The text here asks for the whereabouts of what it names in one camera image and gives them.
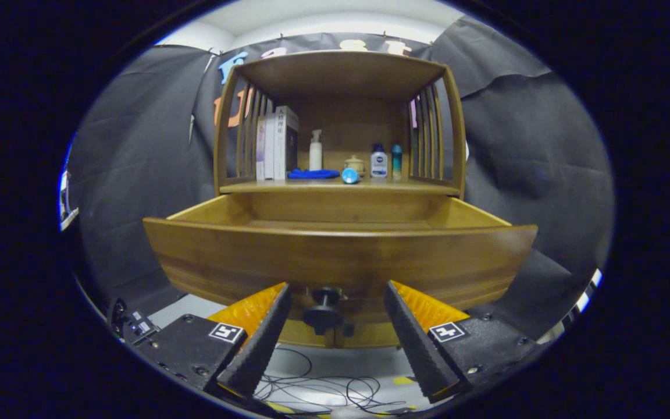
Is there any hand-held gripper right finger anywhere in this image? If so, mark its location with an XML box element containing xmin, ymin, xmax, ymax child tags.
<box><xmin>383</xmin><ymin>280</ymin><xmax>539</xmax><ymax>404</ymax></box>

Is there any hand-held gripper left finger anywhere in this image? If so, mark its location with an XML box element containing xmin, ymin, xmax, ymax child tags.
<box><xmin>131</xmin><ymin>282</ymin><xmax>293</xmax><ymax>402</ymax></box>

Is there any wooden drawer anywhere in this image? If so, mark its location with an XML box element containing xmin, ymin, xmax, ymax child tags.
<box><xmin>143</xmin><ymin>193</ymin><xmax>539</xmax><ymax>337</ymax></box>

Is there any wooden countertop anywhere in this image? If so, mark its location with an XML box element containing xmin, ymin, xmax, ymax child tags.
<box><xmin>219</xmin><ymin>177</ymin><xmax>462</xmax><ymax>196</ymax></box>

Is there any wooden cabinet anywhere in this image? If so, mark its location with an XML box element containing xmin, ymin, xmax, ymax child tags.
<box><xmin>213</xmin><ymin>50</ymin><xmax>468</xmax><ymax>350</ymax></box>

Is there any blue folded cloth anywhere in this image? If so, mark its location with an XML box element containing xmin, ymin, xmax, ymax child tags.
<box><xmin>287</xmin><ymin>169</ymin><xmax>341</xmax><ymax>180</ymax></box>

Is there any white bottle with blue cap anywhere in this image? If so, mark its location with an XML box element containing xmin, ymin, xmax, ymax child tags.
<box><xmin>370</xmin><ymin>144</ymin><xmax>389</xmax><ymax>179</ymax></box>

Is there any purple and white book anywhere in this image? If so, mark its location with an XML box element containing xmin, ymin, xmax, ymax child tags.
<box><xmin>255</xmin><ymin>116</ymin><xmax>267</xmax><ymax>181</ymax></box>

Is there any white pump bottle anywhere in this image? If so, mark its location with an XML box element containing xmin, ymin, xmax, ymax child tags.
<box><xmin>309</xmin><ymin>129</ymin><xmax>323</xmax><ymax>172</ymax></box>

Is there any grey book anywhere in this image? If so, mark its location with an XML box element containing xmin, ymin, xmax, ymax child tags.
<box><xmin>273</xmin><ymin>105</ymin><xmax>300</xmax><ymax>180</ymax></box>

